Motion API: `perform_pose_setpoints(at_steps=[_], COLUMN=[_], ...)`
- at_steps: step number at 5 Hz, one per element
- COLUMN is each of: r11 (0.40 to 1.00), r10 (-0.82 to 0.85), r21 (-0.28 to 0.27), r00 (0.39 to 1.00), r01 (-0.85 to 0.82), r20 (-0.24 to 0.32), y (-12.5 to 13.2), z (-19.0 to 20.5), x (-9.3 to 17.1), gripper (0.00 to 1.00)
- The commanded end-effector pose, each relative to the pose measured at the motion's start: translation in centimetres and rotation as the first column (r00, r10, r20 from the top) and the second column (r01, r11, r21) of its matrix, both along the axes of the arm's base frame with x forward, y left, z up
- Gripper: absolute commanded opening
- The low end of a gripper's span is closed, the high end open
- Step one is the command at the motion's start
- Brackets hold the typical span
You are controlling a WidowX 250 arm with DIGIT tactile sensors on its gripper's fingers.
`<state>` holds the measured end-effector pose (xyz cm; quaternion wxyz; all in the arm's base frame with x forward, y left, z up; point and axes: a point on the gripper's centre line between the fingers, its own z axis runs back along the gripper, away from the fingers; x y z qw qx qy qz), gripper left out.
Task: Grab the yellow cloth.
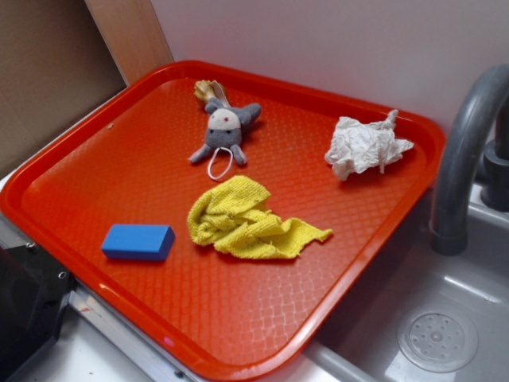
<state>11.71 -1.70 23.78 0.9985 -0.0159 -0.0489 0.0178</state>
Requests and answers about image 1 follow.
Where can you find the grey plush toy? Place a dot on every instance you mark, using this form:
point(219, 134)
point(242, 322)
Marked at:
point(225, 130)

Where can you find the wooden board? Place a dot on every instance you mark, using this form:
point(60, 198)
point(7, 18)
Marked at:
point(133, 36)

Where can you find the blue rectangular block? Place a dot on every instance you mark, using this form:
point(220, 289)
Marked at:
point(146, 242)

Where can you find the grey faucet spout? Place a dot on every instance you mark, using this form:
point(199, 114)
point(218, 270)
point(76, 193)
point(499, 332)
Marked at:
point(462, 160)

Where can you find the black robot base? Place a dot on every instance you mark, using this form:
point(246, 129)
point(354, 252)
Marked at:
point(35, 290)

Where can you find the gold ribbed object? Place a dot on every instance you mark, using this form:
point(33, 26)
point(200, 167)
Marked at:
point(206, 90)

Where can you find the crumpled white paper towel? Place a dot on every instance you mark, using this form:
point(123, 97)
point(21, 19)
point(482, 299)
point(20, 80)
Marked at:
point(357, 147)

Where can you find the yellow cloth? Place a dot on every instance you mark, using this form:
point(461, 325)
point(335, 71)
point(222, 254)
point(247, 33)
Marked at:
point(233, 218)

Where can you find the brown cardboard panel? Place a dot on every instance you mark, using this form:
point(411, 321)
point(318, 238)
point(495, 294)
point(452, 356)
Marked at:
point(55, 69)

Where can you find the orange plastic tray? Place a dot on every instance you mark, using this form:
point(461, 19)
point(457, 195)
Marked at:
point(223, 318)

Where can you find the sink drain strainer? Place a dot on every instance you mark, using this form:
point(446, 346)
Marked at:
point(437, 338)

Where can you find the dark grey faucet handle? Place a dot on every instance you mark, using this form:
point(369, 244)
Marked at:
point(495, 193)

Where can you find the grey plastic sink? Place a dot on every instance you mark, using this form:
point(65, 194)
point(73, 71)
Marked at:
point(358, 342)

